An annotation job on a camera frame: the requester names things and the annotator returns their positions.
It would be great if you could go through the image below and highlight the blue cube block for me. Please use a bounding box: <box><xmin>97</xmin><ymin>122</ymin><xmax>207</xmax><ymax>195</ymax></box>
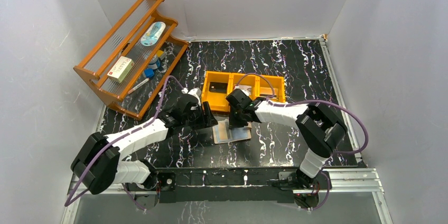
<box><xmin>143</xmin><ymin>68</ymin><xmax>154</xmax><ymax>79</ymax></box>

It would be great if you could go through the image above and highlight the black credit card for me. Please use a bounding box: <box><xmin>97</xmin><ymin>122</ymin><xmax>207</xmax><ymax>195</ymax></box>
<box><xmin>209</xmin><ymin>82</ymin><xmax>228</xmax><ymax>94</ymax></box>

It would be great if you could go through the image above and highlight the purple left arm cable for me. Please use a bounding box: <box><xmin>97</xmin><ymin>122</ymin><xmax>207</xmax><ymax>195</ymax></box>
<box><xmin>64</xmin><ymin>75</ymin><xmax>188</xmax><ymax>212</ymax></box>

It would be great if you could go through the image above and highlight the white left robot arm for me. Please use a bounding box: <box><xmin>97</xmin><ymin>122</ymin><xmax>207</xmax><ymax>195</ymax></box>
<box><xmin>71</xmin><ymin>94</ymin><xmax>218</xmax><ymax>194</ymax></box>

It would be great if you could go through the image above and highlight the white red-print box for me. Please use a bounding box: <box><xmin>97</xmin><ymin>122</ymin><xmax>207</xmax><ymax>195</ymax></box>
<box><xmin>107</xmin><ymin>56</ymin><xmax>134</xmax><ymax>83</ymax></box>

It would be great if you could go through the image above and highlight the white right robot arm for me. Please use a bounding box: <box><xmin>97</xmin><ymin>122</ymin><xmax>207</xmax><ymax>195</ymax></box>
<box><xmin>226</xmin><ymin>89</ymin><xmax>348</xmax><ymax>190</ymax></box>

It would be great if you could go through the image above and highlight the blue white tape roll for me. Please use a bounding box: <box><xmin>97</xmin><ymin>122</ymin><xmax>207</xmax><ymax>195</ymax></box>
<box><xmin>147</xmin><ymin>54</ymin><xmax>161</xmax><ymax>70</ymax></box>

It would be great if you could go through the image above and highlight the white leather card holder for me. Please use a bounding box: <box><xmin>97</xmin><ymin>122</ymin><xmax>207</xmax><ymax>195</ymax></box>
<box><xmin>212</xmin><ymin>119</ymin><xmax>252</xmax><ymax>144</ymax></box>

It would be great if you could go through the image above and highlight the yellow small block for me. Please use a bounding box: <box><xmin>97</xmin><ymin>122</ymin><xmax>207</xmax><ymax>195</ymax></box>
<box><xmin>156</xmin><ymin>50</ymin><xmax>167</xmax><ymax>60</ymax></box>

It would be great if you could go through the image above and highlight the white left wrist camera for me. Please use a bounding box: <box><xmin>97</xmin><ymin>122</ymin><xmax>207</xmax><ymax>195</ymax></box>
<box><xmin>181</xmin><ymin>88</ymin><xmax>202</xmax><ymax>106</ymax></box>

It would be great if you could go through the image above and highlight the orange wooden shelf rack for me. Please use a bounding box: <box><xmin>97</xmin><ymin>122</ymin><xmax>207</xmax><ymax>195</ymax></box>
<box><xmin>73</xmin><ymin>0</ymin><xmax>189</xmax><ymax>120</ymax></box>

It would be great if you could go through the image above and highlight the white marker pen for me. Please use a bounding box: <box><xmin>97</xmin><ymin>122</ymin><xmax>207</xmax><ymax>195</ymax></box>
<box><xmin>128</xmin><ymin>78</ymin><xmax>150</xmax><ymax>95</ymax></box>

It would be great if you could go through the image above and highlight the yellow three-compartment plastic tray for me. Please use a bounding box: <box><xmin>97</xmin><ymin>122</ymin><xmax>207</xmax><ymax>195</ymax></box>
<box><xmin>201</xmin><ymin>71</ymin><xmax>286</xmax><ymax>113</ymax></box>

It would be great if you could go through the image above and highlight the silver card in tray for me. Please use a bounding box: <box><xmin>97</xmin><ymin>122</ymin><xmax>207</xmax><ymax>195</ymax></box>
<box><xmin>237</xmin><ymin>85</ymin><xmax>252</xmax><ymax>96</ymax></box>

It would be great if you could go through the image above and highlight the light blue oval case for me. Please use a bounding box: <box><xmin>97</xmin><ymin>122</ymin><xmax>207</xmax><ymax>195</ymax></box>
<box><xmin>140</xmin><ymin>21</ymin><xmax>166</xmax><ymax>46</ymax></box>

